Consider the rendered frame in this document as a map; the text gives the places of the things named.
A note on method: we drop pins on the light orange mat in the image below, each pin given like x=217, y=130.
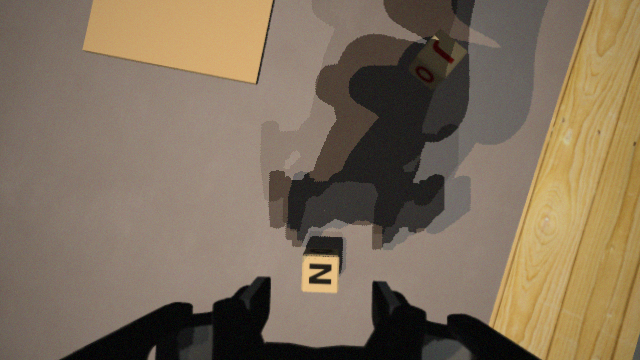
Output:
x=219, y=38

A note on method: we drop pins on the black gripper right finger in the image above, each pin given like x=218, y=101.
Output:
x=403, y=333

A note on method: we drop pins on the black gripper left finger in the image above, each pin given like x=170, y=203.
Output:
x=181, y=335

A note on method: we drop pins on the tan letter block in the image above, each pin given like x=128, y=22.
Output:
x=320, y=270
x=437, y=59

